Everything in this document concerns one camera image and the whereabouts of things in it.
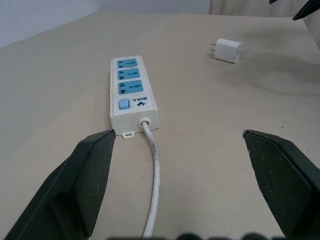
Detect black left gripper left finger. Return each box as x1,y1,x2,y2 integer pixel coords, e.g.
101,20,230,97
3,129,117,240

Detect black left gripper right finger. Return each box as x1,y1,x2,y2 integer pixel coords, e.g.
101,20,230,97
242,129,320,240

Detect white plug adapter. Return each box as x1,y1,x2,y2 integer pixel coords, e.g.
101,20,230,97
209,38,243,64

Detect white power strip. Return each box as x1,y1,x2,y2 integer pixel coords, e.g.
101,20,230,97
109,55,160,140

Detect white power cable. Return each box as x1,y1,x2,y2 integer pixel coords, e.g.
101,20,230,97
137,117,161,238

